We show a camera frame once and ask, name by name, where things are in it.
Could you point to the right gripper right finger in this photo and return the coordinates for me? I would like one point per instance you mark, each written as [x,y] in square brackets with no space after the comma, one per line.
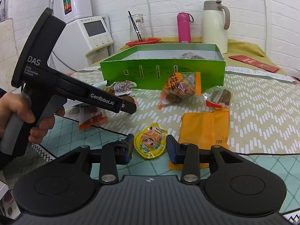
[186,155]

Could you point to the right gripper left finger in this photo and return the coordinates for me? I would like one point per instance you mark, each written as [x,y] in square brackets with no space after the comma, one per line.
[113,154]

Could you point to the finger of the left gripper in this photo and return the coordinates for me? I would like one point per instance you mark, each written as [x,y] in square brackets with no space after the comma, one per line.
[128,107]

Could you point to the orange snack packet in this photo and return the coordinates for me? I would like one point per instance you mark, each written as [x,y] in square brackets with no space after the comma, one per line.
[203,129]

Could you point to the yellow jelly cup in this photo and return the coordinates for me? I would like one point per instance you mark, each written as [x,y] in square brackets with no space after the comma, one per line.
[151,142]

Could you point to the orange peanut snack bag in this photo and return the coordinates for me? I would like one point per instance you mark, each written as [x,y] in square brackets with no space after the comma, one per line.
[179,87]

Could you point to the left human hand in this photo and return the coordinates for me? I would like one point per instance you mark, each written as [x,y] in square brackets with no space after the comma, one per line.
[14,103]

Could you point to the chocolate ball candy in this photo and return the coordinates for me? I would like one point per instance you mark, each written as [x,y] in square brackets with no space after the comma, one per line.
[130,99]

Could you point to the small brown snack packet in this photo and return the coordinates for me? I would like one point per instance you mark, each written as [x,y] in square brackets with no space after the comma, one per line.
[121,88]

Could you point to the brown orange snack bar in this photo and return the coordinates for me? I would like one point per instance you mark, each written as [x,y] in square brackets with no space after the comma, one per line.
[90,116]

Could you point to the green cardboard box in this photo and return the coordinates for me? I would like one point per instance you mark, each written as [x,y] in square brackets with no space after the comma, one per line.
[149,66]

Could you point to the white water dispenser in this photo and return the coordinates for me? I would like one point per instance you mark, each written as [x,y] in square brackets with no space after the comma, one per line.
[82,43]

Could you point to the red plastic basket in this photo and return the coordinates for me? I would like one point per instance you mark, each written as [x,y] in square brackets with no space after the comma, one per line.
[144,42]

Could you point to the brown wrapped snack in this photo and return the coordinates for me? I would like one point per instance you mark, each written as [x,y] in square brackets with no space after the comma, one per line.
[218,97]

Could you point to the black straw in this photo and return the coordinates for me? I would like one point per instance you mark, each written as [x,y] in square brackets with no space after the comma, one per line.
[135,27]

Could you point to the dark red snack packet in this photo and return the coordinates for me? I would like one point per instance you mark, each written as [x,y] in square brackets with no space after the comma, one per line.
[190,55]

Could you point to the white water purifier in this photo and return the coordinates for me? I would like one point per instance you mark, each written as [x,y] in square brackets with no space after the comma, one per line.
[70,10]

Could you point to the chevron patterned table mat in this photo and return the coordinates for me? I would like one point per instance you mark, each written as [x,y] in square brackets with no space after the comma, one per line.
[263,115]

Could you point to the glass carafe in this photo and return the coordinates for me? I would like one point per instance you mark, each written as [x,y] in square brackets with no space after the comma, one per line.
[139,20]

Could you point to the pink thermos bottle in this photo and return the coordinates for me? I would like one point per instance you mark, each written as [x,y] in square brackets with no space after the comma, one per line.
[183,26]

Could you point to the red envelope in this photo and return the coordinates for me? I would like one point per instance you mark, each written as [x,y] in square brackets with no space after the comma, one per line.
[255,63]

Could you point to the white thermos jug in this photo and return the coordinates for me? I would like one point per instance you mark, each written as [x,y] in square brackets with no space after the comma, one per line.
[215,24]

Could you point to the yellow tablecloth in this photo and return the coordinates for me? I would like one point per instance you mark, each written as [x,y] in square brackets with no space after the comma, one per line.
[234,48]

